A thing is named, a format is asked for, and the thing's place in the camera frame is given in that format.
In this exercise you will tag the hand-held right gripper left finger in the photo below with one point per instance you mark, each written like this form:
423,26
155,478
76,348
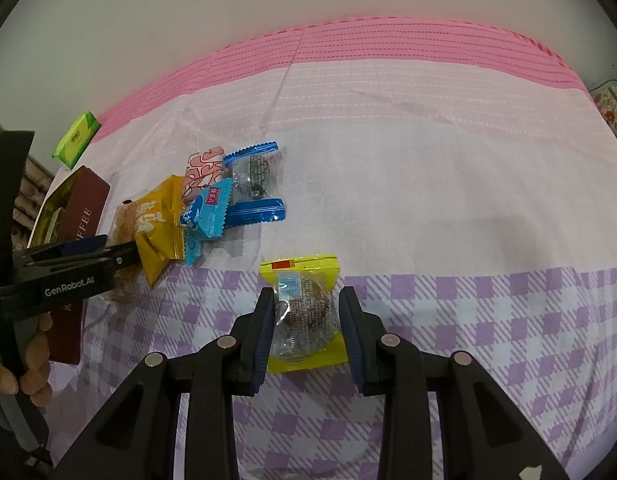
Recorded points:
261,345

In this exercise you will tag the light blue candy packet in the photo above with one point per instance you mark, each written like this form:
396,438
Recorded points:
208,210

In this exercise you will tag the green tissue box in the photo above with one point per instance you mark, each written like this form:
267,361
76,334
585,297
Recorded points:
76,140

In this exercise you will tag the pink patterned snack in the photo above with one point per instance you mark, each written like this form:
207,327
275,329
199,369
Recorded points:
203,170

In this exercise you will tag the floral printed bag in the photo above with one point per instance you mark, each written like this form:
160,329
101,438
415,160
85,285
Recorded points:
613,105

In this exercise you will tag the pink and purple checked tablecloth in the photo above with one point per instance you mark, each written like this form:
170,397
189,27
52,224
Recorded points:
413,185

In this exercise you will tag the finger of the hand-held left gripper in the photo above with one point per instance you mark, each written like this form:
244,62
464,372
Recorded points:
113,258
83,246

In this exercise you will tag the maroon and gold tin box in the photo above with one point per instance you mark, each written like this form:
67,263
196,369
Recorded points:
81,210

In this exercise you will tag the yellow-orange snack packet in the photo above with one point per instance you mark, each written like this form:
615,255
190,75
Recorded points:
156,230

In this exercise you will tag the clear packet of brown sticks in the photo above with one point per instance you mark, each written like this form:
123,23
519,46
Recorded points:
124,220

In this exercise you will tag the person's left hand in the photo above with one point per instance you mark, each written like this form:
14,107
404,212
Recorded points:
38,355

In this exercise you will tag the blue-edged clear cookie packet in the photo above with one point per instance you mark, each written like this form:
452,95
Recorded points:
253,175

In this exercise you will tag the beige carved wooden frame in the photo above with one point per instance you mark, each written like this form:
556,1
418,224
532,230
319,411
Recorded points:
36,185

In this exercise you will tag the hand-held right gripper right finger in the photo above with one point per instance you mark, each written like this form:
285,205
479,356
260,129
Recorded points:
351,345

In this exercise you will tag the yellow-edged clear cookie packet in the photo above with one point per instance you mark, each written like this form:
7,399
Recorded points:
303,310

